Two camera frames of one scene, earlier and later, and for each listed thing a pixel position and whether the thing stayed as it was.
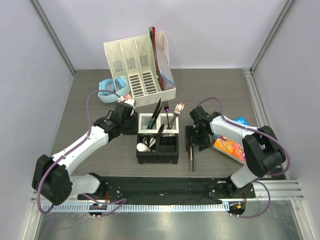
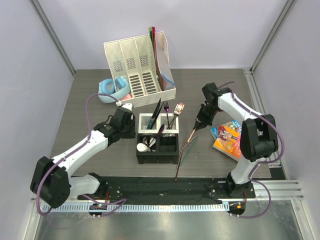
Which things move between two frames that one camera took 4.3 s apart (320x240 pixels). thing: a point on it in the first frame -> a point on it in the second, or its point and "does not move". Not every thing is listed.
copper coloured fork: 179,108 does not move
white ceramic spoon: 142,147 does not move
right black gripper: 204,144 -> 199,125
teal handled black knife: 150,123 does not move
